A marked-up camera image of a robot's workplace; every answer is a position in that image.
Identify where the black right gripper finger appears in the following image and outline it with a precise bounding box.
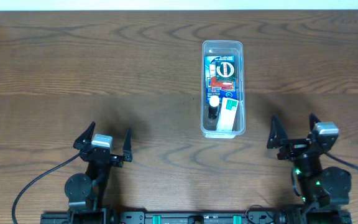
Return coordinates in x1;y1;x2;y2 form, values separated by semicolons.
267;115;288;149
309;113;321;131

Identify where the blue Kool Fever box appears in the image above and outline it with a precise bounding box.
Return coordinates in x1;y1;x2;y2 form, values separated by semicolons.
204;55;237;101

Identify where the clear plastic container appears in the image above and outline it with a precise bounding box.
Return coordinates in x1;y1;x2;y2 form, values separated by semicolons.
200;40;246;139

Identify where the white and green medicine box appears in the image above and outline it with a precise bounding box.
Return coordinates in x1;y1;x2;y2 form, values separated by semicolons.
216;98;239;131

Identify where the red and green medicine box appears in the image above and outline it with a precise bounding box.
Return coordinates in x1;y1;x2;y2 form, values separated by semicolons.
209;62;236;91

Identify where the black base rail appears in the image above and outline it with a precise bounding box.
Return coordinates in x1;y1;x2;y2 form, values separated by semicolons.
40;210;352;224

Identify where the dark bottle with white cap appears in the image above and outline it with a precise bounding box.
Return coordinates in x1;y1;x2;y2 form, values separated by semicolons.
208;95;220;119

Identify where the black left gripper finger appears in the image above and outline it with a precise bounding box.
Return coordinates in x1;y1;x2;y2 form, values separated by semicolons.
73;121;96;150
122;129;132;162

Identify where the dark green round-logo box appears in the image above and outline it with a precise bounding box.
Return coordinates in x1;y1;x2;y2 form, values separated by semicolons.
215;61;236;81

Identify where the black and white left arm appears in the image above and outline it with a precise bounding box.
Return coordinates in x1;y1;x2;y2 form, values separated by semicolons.
65;122;132;224

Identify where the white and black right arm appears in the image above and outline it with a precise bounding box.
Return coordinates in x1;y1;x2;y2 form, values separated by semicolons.
267;113;352;224

